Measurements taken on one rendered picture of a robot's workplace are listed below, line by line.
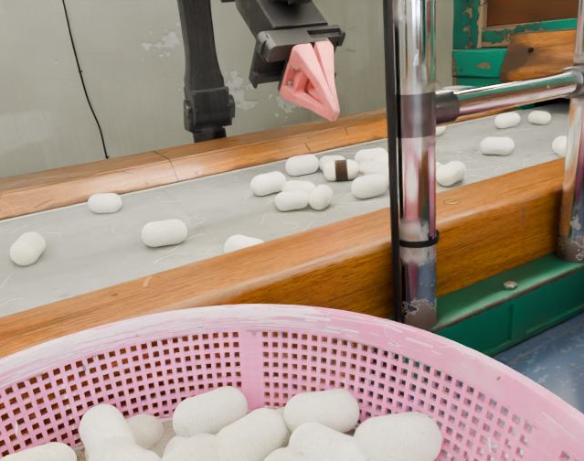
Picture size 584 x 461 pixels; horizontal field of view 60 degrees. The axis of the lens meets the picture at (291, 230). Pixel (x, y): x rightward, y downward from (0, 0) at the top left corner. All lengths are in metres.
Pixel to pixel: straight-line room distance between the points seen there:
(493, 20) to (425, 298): 0.74
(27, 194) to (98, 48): 1.97
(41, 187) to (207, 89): 0.41
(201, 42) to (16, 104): 1.67
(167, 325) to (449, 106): 0.18
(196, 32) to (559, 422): 0.83
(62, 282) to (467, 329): 0.28
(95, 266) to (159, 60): 2.24
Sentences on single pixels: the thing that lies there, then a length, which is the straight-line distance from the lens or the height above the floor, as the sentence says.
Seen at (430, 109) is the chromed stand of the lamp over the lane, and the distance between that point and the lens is 0.28.
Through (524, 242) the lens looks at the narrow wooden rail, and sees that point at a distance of 0.40.
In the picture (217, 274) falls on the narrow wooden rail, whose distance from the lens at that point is 0.29.
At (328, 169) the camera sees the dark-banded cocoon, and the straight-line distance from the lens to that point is 0.53.
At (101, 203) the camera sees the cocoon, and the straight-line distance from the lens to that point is 0.54.
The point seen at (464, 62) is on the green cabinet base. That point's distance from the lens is 1.02.
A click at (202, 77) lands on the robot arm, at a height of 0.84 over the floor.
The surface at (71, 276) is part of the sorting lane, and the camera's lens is 0.40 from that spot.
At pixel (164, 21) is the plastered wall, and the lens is 2.63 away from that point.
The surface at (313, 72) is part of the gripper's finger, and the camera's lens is 0.54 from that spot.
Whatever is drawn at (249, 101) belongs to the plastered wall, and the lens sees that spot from 2.78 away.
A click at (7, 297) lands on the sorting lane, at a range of 0.40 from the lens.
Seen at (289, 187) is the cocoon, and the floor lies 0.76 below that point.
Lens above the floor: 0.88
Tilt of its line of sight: 20 degrees down
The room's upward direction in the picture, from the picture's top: 6 degrees counter-clockwise
